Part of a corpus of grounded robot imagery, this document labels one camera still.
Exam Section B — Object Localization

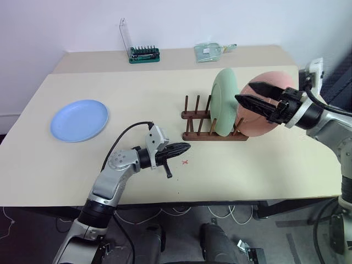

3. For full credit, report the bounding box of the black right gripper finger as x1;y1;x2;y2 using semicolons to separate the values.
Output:
247;81;287;100
234;95;279;122

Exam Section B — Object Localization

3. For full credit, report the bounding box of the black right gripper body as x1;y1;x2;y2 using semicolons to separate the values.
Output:
268;87;307;124

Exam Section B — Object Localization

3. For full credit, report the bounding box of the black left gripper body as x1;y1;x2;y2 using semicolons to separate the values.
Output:
153;150;173;179

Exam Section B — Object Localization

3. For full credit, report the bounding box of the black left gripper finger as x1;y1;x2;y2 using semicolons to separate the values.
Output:
166;142;191;152
164;148;190;160

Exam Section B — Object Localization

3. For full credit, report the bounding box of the pink plate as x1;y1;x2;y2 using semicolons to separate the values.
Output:
235;71;296;138

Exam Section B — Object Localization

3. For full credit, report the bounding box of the wooden dish rack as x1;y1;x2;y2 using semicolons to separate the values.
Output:
180;95;249;142

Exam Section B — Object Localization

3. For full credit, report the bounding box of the green plate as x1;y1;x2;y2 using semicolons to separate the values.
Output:
210;68;240;138

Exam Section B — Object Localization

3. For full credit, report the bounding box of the dark curtain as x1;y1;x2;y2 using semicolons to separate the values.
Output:
321;51;352;107

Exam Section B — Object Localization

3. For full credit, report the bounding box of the green dustpan in clear bag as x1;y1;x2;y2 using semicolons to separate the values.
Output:
193;42;238;64

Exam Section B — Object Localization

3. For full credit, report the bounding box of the dark rounded robot leg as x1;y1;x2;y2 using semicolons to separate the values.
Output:
143;223;166;264
200;222;235;264

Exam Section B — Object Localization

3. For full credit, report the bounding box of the blue plate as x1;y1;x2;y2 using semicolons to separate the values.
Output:
49;99;110;144

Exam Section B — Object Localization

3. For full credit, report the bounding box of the green screwdriver bit set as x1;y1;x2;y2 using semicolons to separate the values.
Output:
127;46;161;65

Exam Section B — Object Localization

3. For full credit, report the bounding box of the clear acrylic stand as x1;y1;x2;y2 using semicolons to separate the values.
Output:
118;17;133;52

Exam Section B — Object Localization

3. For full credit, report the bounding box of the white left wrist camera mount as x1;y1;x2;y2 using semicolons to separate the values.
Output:
145;123;170;152

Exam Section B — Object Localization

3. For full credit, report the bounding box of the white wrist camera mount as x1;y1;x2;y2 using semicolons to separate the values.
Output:
145;123;170;152
285;57;325;129

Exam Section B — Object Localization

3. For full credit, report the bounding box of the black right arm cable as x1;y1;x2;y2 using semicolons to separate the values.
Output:
303;79;352;117

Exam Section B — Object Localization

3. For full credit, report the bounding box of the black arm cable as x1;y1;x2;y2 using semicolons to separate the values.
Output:
303;79;352;117
101;121;153;172

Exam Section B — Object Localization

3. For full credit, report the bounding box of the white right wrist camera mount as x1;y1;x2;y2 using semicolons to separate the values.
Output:
285;57;325;129

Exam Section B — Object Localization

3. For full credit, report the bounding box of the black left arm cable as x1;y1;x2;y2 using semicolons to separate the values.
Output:
101;121;153;172

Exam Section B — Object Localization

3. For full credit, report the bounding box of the black table frame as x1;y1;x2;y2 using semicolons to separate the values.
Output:
16;198;342;221

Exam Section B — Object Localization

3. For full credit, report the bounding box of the black cable under table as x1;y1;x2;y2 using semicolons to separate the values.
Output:
111;213;137;264

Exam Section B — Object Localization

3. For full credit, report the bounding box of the black caster bracket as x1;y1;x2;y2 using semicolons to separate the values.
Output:
235;239;265;262

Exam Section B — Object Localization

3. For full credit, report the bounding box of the thin white floor cable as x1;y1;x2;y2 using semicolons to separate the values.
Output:
0;206;16;240

